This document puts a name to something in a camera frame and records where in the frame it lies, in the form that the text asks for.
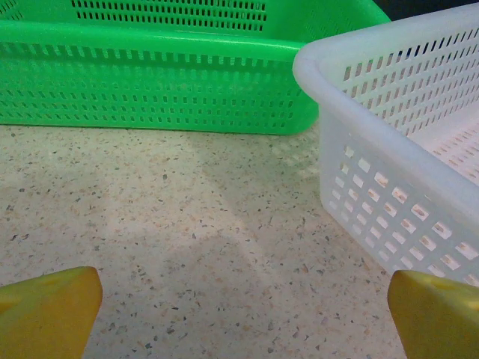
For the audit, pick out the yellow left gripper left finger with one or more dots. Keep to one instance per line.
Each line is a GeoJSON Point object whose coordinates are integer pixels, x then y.
{"type": "Point", "coordinates": [45, 318]}

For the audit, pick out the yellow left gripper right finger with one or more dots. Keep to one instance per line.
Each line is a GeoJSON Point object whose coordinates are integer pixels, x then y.
{"type": "Point", "coordinates": [438, 321]}

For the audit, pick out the white plastic basket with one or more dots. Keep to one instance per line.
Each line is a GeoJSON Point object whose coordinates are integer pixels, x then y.
{"type": "Point", "coordinates": [310, 67]}

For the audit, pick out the green plastic basket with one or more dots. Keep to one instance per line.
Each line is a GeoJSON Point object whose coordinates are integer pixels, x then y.
{"type": "Point", "coordinates": [149, 41]}

